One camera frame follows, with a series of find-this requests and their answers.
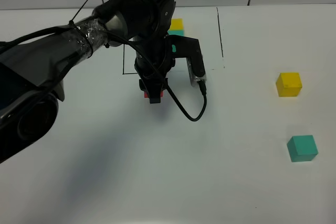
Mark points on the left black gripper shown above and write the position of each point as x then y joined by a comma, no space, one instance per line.
152,64

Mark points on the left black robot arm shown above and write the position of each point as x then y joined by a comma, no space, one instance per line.
33,66

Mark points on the green template block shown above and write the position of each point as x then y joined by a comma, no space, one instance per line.
176,32

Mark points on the yellow template block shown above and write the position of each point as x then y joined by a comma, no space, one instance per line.
176,24

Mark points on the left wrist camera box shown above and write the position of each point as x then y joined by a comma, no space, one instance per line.
188,48

